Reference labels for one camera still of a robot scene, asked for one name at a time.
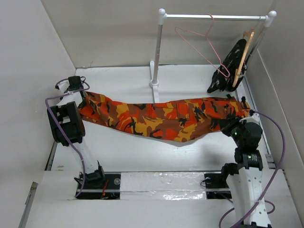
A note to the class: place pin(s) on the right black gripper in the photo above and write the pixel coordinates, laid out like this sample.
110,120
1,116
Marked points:
225,129

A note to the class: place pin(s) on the orange camouflage trousers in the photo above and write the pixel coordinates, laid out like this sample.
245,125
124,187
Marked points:
179,120

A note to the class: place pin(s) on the pink wire hanger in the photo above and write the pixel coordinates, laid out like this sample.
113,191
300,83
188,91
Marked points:
221,68

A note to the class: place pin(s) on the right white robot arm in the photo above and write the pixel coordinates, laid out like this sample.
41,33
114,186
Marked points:
244,176

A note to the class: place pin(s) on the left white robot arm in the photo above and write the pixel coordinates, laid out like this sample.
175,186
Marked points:
68,129

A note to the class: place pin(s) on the wooden clothes hanger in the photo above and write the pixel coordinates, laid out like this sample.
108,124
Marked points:
250,35

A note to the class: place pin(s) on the black white patterned garment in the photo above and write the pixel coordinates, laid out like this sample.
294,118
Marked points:
223,77

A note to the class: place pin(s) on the white metal clothes rack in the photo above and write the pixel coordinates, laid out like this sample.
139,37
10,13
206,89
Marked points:
162,16

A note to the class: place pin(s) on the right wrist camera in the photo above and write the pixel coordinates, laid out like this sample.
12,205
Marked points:
253,118

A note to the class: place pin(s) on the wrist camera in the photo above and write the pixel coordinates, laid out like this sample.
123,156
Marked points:
253,118
62,86

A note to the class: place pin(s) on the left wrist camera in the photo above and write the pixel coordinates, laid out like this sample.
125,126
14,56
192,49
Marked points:
62,86

